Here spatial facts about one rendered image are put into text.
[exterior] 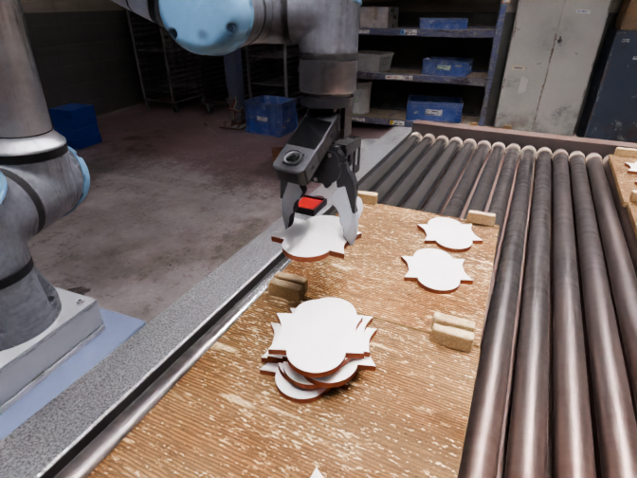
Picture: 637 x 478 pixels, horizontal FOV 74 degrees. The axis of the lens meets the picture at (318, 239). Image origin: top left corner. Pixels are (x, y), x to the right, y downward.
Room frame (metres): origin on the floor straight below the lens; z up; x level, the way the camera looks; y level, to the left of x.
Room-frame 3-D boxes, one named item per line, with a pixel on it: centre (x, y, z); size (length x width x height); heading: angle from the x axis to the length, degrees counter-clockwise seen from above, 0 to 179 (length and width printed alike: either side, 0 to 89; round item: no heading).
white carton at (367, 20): (5.40, -0.69, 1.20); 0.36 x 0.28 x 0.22; 57
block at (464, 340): (0.46, -0.19, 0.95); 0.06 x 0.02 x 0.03; 65
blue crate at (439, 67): (5.10, -1.45, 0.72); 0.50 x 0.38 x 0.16; 62
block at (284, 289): (0.57, 0.05, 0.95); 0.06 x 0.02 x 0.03; 65
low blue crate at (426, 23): (5.09, -1.33, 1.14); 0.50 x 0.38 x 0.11; 78
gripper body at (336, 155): (0.59, -0.01, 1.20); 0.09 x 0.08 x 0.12; 154
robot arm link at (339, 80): (0.59, -0.01, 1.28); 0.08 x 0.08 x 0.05
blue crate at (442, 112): (5.13, -1.37, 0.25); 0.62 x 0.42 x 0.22; 77
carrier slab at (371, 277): (0.71, -0.16, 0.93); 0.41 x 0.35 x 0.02; 156
